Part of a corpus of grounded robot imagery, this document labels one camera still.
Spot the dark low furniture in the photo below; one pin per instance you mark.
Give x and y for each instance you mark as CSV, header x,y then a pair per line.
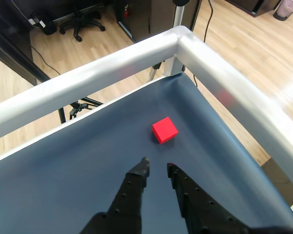
x,y
258,7

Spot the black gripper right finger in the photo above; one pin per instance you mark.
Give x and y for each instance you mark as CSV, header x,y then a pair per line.
x,y
205,214

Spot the black desk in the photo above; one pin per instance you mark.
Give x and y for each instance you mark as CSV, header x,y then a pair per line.
x,y
5,48

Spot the blue-grey table mat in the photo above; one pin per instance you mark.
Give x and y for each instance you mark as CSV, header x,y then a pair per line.
x,y
88,170

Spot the black tripod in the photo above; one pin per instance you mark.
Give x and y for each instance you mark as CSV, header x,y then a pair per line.
x,y
77,109

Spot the red fire extinguisher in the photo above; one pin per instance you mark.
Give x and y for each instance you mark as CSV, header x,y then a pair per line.
x,y
126,12

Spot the red cube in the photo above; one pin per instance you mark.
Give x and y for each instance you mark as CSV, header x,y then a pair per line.
x,y
164,129

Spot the silver stand pole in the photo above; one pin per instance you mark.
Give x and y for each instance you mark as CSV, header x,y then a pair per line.
x,y
179,15

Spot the pink bin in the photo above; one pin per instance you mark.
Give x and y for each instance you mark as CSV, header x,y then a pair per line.
x,y
284,9

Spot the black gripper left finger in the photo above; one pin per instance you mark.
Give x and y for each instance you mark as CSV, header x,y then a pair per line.
x,y
127,202

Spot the black cabinet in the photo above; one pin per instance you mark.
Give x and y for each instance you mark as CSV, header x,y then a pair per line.
x,y
139,19

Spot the black office chair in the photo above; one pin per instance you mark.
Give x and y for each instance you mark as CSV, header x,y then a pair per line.
x,y
81,23

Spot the silver metal frame rail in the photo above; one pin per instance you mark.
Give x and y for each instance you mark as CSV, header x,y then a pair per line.
x,y
112,70

